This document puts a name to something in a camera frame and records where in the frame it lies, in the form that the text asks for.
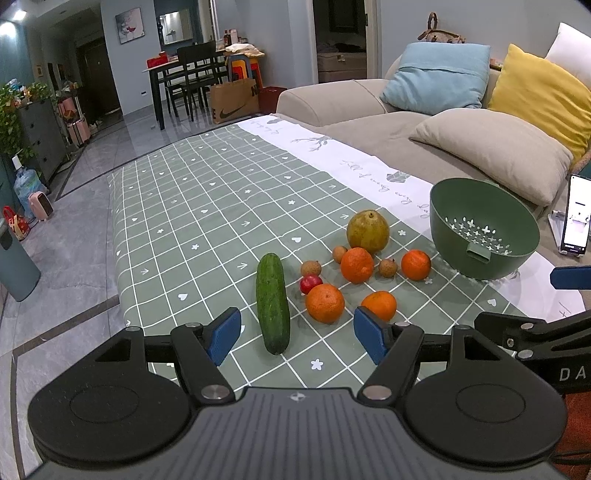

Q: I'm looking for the orange tangerine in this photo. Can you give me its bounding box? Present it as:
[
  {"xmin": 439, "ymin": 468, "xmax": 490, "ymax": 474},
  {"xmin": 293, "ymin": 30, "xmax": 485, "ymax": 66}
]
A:
[
  {"xmin": 339, "ymin": 247, "xmax": 374, "ymax": 284},
  {"xmin": 401, "ymin": 249, "xmax": 431, "ymax": 281},
  {"xmin": 305, "ymin": 284, "xmax": 345, "ymax": 324},
  {"xmin": 361, "ymin": 291, "xmax": 398, "ymax": 322}
]

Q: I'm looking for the green cucumber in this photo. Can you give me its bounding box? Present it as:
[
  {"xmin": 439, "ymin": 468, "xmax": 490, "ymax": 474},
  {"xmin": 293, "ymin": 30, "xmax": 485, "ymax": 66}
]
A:
[{"xmin": 256, "ymin": 253, "xmax": 290, "ymax": 355}]

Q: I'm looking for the yellow-green pear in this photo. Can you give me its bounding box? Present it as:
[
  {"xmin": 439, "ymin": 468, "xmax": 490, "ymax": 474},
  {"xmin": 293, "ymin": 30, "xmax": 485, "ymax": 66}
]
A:
[{"xmin": 346, "ymin": 210, "xmax": 390, "ymax": 254}]

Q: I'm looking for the smartphone on stand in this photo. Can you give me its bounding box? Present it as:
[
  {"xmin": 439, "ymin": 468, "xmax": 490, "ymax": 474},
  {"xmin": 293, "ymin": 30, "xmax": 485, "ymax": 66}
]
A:
[{"xmin": 548, "ymin": 175, "xmax": 590, "ymax": 257}]

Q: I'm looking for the brown longan fruit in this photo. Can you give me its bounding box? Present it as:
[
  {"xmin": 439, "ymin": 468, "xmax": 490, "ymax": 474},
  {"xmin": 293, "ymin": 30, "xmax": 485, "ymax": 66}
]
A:
[
  {"xmin": 301, "ymin": 260, "xmax": 322, "ymax": 277},
  {"xmin": 379, "ymin": 258, "xmax": 398, "ymax": 278},
  {"xmin": 332, "ymin": 245, "xmax": 348, "ymax": 264}
]

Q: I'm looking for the green colander bowl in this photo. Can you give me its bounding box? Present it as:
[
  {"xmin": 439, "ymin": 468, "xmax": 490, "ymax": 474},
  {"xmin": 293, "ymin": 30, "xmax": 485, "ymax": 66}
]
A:
[{"xmin": 430, "ymin": 178, "xmax": 540, "ymax": 280}]

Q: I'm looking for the small red fruit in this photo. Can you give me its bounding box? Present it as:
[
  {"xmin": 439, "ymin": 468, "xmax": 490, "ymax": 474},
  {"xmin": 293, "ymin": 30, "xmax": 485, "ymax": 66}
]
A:
[{"xmin": 300, "ymin": 274, "xmax": 322, "ymax": 295}]

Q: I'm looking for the beige cushion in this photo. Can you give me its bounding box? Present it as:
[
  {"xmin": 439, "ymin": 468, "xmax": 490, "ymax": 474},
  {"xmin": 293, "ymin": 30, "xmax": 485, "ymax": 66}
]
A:
[{"xmin": 410, "ymin": 108, "xmax": 573, "ymax": 207}]

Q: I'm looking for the green checked tablecloth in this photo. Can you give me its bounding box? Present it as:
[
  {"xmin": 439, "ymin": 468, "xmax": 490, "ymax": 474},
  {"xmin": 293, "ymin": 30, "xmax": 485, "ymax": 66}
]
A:
[{"xmin": 109, "ymin": 116, "xmax": 584, "ymax": 389}]

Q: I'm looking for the yellow cushion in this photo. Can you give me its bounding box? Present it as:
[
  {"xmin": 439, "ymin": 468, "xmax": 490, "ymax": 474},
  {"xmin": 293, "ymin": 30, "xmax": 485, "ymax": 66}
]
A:
[{"xmin": 488, "ymin": 44, "xmax": 590, "ymax": 163}]

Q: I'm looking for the grey-blue trash bin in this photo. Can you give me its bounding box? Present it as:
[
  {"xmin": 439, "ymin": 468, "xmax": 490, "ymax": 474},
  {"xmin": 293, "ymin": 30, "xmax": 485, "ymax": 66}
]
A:
[{"xmin": 0, "ymin": 219, "xmax": 41, "ymax": 302}]

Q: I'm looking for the pink small heater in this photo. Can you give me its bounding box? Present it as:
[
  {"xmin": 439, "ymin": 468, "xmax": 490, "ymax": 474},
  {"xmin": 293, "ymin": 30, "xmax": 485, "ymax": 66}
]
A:
[{"xmin": 28, "ymin": 191, "xmax": 54, "ymax": 221}]

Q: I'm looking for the red patterned bag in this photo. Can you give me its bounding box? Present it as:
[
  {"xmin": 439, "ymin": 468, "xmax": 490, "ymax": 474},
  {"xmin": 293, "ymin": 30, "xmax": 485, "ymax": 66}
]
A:
[{"xmin": 2, "ymin": 205, "xmax": 30, "ymax": 241}]

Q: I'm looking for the white cushion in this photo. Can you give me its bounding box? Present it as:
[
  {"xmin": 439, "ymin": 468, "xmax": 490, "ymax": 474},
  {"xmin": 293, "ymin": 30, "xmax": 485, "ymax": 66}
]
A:
[{"xmin": 545, "ymin": 22, "xmax": 591, "ymax": 89}]

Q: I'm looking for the blue water jug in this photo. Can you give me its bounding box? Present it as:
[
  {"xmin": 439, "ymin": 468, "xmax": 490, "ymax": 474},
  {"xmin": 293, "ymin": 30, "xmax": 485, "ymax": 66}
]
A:
[{"xmin": 14, "ymin": 167, "xmax": 48, "ymax": 221}]

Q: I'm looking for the beige sofa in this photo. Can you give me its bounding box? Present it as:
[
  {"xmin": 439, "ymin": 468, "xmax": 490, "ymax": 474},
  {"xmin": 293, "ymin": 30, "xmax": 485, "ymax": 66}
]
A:
[{"xmin": 275, "ymin": 54, "xmax": 591, "ymax": 218}]

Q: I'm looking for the light blue cushion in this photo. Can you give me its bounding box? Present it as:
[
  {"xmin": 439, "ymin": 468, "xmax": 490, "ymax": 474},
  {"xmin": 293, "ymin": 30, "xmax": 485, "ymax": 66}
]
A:
[{"xmin": 381, "ymin": 42, "xmax": 491, "ymax": 116}]

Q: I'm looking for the pink suitcase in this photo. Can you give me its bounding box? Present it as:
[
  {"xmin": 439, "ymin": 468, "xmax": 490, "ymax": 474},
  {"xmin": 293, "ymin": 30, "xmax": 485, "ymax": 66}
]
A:
[{"xmin": 67, "ymin": 117, "xmax": 91, "ymax": 147}]

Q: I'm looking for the brown paper shopping bag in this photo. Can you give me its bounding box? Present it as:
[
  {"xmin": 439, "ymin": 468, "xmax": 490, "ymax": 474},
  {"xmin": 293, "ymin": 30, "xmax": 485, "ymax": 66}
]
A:
[{"xmin": 211, "ymin": 78, "xmax": 259, "ymax": 124}]

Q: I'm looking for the dark red waste bin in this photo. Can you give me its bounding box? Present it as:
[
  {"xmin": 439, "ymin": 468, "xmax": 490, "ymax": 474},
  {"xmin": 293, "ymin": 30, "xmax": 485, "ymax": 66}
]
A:
[{"xmin": 259, "ymin": 86, "xmax": 287, "ymax": 115}]

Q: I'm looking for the dark grey drawer cabinet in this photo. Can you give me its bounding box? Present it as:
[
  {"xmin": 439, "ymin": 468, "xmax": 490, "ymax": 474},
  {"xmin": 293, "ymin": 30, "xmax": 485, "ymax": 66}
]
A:
[{"xmin": 18, "ymin": 99, "xmax": 66, "ymax": 183}]

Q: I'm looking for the black dining table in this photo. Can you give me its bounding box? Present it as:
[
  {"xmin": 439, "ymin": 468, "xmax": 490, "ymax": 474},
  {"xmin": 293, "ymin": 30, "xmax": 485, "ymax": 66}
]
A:
[{"xmin": 144, "ymin": 51, "xmax": 228, "ymax": 130}]

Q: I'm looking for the brown handbag behind sofa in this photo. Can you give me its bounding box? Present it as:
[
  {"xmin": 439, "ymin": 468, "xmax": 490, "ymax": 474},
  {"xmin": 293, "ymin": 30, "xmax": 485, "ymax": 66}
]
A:
[{"xmin": 418, "ymin": 12, "xmax": 467, "ymax": 44}]

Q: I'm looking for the black dining chair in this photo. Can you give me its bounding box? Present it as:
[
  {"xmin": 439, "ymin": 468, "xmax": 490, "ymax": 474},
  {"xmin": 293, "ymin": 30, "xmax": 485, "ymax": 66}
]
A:
[{"xmin": 164, "ymin": 40, "xmax": 222, "ymax": 121}]

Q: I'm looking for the red box on table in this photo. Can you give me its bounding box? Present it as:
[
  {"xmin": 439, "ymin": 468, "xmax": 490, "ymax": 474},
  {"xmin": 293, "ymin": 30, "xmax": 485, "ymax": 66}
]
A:
[{"xmin": 146, "ymin": 51, "xmax": 169, "ymax": 69}]

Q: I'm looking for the green potted vine plant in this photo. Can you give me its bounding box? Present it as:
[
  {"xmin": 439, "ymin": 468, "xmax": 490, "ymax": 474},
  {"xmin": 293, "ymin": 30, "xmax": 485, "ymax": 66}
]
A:
[{"xmin": 0, "ymin": 78, "xmax": 52, "ymax": 161}]

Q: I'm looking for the framed wall picture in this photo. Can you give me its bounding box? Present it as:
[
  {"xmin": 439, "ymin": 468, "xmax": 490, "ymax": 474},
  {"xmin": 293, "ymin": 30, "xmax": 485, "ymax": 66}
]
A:
[{"xmin": 115, "ymin": 7, "xmax": 145, "ymax": 44}]

